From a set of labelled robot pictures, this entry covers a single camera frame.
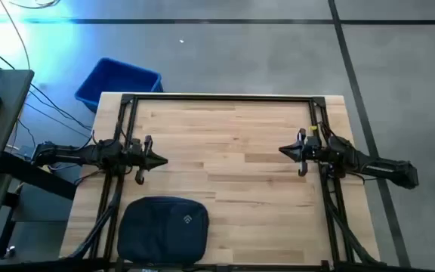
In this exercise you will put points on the dark navy backpack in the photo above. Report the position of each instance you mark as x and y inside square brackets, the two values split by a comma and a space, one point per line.
[157, 230]

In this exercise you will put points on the black metal table frame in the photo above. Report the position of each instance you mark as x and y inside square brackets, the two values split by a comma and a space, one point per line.
[221, 97]

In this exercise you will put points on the black power box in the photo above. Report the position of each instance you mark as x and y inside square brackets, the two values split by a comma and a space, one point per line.
[25, 151]

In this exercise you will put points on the blue plastic bin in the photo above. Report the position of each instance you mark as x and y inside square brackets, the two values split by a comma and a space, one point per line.
[119, 81]

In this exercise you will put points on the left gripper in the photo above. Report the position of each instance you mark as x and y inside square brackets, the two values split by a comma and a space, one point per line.
[138, 158]

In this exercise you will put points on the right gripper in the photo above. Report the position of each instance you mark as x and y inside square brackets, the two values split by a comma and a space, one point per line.
[312, 153]

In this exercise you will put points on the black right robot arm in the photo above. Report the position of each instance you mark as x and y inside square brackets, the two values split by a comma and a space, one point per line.
[372, 164]

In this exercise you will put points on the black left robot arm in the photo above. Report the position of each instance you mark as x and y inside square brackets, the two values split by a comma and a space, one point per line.
[70, 153]

